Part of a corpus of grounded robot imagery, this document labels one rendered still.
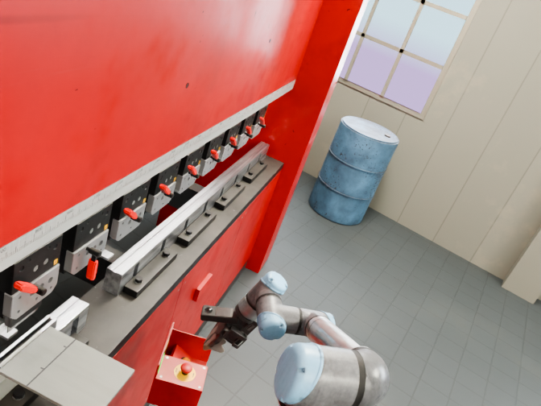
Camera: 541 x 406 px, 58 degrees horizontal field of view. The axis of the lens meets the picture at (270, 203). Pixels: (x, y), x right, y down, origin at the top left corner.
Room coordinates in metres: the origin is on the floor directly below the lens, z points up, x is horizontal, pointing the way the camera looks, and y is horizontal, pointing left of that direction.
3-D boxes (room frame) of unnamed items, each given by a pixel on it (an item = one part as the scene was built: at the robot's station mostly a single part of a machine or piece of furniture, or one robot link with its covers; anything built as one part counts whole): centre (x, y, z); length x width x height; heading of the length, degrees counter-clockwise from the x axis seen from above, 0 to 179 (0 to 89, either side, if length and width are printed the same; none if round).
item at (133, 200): (1.23, 0.41, 1.26); 0.15 x 0.09 x 0.17; 171
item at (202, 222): (1.85, 0.27, 0.89); 0.30 x 0.05 x 0.03; 171
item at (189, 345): (1.21, 0.09, 0.75); 0.20 x 0.16 x 0.18; 6
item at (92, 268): (1.01, 0.39, 1.20); 0.04 x 0.02 x 0.10; 81
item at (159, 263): (1.45, 0.33, 0.89); 0.30 x 0.05 x 0.03; 171
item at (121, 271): (2.11, 0.29, 0.92); 1.68 x 0.06 x 0.10; 171
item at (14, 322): (0.86, 0.47, 1.13); 0.10 x 0.02 x 0.10; 171
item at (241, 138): (2.22, 0.27, 1.26); 0.15 x 0.09 x 0.17; 171
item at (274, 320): (1.08, -0.13, 1.18); 0.11 x 0.11 x 0.08; 17
